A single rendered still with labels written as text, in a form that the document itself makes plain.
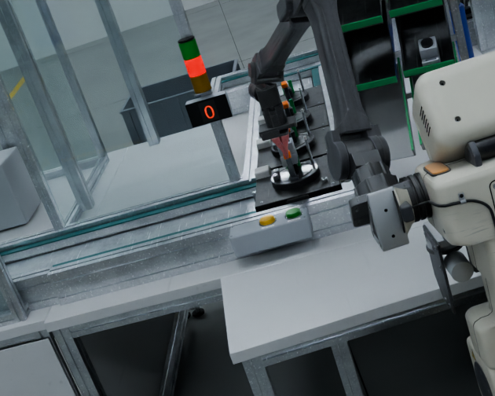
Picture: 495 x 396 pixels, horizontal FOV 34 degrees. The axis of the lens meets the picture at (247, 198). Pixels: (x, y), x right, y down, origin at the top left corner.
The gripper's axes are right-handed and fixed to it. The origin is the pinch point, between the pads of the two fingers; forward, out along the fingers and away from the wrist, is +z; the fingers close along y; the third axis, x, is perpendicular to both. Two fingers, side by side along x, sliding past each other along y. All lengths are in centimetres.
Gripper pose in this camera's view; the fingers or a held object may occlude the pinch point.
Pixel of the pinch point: (286, 155)
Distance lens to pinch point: 218.4
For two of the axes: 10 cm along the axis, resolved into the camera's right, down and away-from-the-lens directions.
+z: 2.9, 8.8, 3.6
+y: -9.6, 2.6, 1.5
